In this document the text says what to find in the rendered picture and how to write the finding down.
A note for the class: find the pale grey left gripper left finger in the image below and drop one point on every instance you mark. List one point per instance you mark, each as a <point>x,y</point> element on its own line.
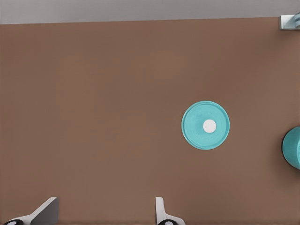
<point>44,213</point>

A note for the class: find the teal lid with white knob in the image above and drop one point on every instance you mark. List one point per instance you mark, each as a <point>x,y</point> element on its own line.
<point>205,125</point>

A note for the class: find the teal pot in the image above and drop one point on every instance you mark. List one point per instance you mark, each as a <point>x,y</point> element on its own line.
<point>292,147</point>

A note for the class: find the silver frame post foot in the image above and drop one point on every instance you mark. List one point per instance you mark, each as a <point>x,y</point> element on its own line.
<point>288,22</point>

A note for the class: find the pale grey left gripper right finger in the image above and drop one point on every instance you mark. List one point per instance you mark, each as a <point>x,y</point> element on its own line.
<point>161,211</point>

